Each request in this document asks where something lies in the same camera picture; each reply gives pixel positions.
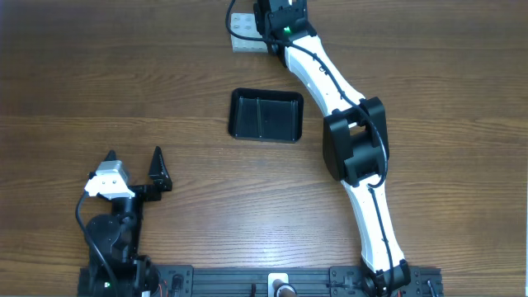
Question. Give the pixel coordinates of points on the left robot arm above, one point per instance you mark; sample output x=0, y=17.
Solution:
x=105, y=235

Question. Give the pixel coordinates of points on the clear test tube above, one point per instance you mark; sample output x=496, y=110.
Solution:
x=259, y=119
x=294, y=119
x=238, y=119

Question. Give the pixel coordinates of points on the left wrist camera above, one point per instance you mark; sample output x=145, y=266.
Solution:
x=109, y=181

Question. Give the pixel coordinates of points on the black tray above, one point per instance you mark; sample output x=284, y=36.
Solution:
x=276, y=119

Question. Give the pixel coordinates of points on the white test tube rack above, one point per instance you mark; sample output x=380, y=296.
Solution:
x=245, y=26

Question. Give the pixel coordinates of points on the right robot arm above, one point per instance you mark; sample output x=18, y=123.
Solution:
x=313, y=66

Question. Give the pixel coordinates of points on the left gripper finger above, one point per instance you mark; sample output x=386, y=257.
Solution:
x=160, y=173
x=110, y=156

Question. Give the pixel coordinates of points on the mounting rail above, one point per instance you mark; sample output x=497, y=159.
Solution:
x=231, y=282

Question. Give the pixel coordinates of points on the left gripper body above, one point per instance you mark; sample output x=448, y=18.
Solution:
x=148, y=193

